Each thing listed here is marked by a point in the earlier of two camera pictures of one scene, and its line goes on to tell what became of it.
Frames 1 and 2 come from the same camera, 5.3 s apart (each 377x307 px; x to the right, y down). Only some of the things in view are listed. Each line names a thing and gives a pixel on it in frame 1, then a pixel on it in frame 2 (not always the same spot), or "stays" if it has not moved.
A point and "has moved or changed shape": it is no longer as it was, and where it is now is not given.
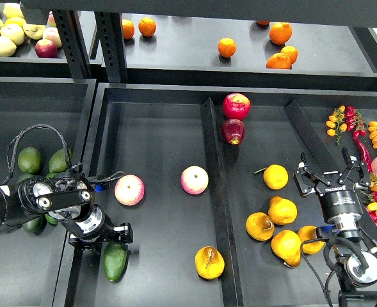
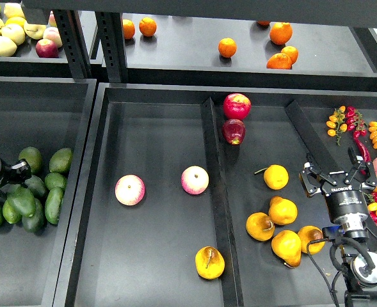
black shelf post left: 73,43 stays
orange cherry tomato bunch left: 336,125 stays
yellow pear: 209,262 stays
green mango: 116,259 has moved or changed shape
